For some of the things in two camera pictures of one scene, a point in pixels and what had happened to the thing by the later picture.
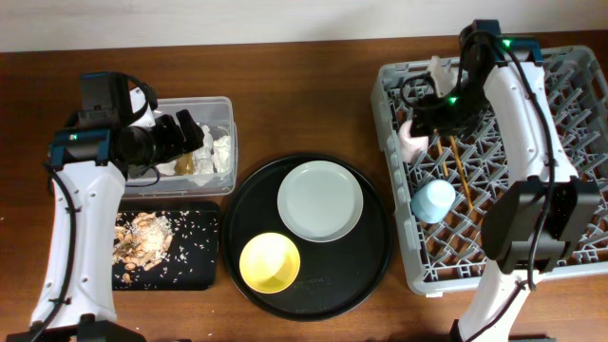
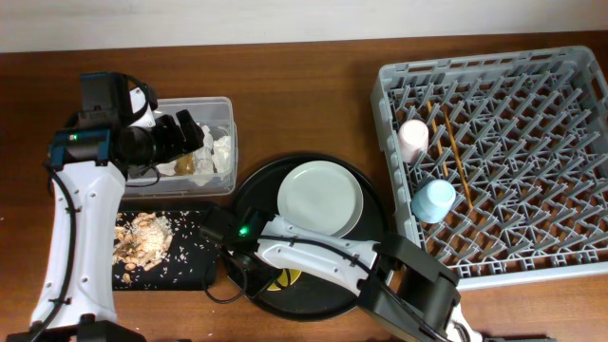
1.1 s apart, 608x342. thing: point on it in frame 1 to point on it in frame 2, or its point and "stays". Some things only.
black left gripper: x=192 y=131 stays
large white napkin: x=203 y=161 stays
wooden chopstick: x=462 y=171 stays
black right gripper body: x=462 y=106 to x=258 y=275
